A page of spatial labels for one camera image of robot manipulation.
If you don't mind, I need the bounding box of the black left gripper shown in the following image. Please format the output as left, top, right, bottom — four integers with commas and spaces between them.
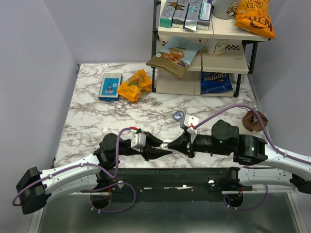
116, 131, 172, 162

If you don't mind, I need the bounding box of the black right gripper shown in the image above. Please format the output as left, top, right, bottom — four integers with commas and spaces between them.
168, 129, 230, 157

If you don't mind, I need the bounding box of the white earbud case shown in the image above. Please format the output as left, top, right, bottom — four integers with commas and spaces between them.
160, 140, 172, 151

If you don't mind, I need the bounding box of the purple earbud charging case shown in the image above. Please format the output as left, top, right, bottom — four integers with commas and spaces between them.
173, 111, 184, 121

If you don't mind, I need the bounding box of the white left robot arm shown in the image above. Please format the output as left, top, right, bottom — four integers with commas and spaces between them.
12, 128, 172, 215

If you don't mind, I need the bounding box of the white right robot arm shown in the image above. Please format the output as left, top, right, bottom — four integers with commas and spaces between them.
167, 120, 311, 194

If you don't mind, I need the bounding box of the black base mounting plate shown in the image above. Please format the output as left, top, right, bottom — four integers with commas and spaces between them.
96, 167, 243, 203

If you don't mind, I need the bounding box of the orange snack bag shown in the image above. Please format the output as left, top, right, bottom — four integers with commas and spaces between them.
117, 69, 152, 102

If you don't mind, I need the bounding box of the blue Doritos bag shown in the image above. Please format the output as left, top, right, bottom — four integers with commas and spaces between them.
200, 71, 233, 95

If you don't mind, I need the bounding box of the blue razor box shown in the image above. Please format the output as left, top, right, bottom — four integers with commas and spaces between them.
98, 72, 122, 101

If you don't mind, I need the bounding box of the teal gold chip bag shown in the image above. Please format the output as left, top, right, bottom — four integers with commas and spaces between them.
146, 36, 205, 79

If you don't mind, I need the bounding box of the white mug on shelf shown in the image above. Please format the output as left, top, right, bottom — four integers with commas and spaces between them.
206, 38, 228, 56

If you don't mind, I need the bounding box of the black beige shelf rack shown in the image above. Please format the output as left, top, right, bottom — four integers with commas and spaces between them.
152, 0, 267, 97

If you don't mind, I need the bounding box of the blue white box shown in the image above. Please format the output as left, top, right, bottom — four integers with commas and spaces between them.
197, 0, 213, 31

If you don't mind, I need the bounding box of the teal toothpaste box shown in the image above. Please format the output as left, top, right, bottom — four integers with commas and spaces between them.
159, 0, 178, 28

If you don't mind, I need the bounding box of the white printed cup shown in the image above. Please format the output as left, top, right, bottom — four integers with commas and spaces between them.
212, 0, 240, 19

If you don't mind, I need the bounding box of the orange honey dijon chip bag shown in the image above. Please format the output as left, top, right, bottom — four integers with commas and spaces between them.
235, 0, 276, 39

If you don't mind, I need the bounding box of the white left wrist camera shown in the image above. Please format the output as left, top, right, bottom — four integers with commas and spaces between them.
131, 133, 146, 149

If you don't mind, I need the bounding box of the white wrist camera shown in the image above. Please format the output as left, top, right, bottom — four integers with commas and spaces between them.
131, 133, 146, 149
180, 114, 199, 143

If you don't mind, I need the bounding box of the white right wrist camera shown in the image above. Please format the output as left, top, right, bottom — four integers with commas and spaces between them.
180, 114, 199, 143

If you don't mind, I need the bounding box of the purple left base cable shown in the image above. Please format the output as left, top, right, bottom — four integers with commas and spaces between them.
90, 182, 137, 214

